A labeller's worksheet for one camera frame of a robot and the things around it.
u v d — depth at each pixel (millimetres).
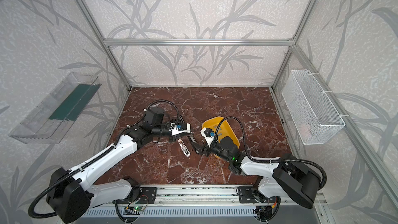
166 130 650
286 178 426
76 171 413
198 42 966
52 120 642
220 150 678
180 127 608
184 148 881
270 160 486
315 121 607
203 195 753
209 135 654
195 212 770
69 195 384
